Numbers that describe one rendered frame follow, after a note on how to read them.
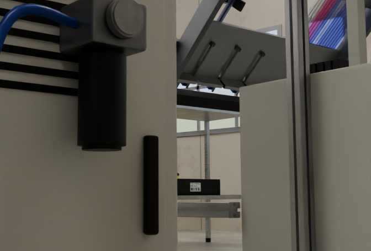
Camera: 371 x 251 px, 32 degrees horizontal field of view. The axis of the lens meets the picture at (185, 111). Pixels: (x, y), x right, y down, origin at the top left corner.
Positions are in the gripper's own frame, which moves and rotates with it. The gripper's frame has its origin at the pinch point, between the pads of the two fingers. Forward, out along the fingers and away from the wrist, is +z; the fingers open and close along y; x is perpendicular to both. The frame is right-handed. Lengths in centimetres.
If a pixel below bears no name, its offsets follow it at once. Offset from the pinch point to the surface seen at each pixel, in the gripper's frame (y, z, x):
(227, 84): 15.2, 0.7, 24.7
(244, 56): 17.1, -0.4, 14.7
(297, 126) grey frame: -14, 52, 13
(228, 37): 6.0, 0.3, 10.1
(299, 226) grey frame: -13, 66, 31
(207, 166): 220, -161, 149
